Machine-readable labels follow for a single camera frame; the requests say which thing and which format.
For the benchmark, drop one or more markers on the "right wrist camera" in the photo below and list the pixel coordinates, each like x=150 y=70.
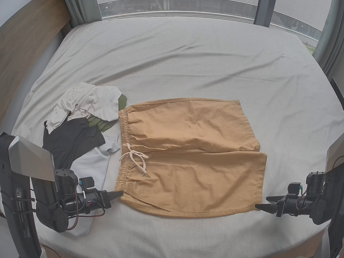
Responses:
x=294 y=188

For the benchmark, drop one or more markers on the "tan shorts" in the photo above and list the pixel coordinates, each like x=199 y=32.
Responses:
x=193 y=157

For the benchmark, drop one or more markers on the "green garment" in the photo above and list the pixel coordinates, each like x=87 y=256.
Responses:
x=122 y=105

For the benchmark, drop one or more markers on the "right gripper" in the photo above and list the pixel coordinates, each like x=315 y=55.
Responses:
x=291 y=205

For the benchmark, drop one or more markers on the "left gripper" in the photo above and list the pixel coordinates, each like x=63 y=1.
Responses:
x=94 y=200

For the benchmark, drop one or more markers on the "cream white garment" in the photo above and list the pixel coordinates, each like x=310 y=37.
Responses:
x=102 y=103

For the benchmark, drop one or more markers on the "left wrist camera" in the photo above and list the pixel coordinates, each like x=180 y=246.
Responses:
x=86 y=183

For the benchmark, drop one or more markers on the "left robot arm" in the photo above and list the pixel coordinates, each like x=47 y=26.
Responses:
x=27 y=157

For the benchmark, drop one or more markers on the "black garment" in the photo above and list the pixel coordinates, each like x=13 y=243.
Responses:
x=70 y=144

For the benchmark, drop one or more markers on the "pale grey garment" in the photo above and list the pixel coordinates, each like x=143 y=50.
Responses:
x=91 y=165

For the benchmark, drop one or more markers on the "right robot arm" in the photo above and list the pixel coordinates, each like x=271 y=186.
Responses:
x=317 y=183

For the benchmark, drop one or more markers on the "grey-green curtain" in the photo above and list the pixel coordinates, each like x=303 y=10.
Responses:
x=78 y=4
x=332 y=36

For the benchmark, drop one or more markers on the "bed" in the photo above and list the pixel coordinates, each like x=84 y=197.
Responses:
x=188 y=63

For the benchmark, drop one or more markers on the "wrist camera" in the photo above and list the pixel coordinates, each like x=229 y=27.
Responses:
x=86 y=183
x=294 y=188

